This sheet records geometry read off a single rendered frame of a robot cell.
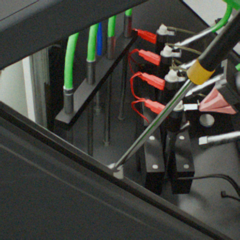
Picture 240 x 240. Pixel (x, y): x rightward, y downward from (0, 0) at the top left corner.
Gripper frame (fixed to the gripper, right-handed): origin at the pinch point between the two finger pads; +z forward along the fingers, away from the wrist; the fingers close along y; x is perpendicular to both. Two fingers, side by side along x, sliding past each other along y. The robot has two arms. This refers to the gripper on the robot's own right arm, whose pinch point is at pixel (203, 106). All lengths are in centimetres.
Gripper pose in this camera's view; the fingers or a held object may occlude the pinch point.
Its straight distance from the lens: 92.8
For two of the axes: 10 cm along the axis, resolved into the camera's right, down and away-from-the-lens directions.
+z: -7.1, 3.7, 6.0
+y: -6.7, -6.1, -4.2
